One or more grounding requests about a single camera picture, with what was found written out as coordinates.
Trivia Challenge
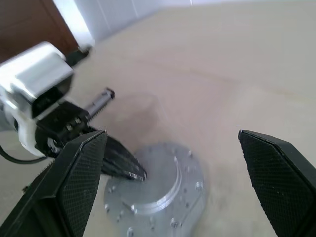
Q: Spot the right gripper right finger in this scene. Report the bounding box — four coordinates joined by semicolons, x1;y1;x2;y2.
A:
237;129;316;237

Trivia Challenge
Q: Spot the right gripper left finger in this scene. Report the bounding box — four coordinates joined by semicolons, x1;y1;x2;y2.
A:
0;129;109;237

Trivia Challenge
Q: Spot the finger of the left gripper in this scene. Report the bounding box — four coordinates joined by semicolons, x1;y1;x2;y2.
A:
101;151;146;183
105;136;148;180

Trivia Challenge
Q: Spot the silver round gear plate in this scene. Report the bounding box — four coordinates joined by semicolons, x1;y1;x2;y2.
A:
103;142;208;237

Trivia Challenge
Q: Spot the brown wooden door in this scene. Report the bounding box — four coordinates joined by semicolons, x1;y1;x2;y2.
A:
0;0;80;64

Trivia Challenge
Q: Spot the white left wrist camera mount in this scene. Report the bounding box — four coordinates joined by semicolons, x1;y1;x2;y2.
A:
0;41;75;158

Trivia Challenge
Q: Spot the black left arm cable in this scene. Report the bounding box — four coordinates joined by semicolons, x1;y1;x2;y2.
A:
0;45;94;165

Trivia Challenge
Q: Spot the white door frame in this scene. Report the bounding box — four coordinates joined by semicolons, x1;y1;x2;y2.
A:
53;0;96;47

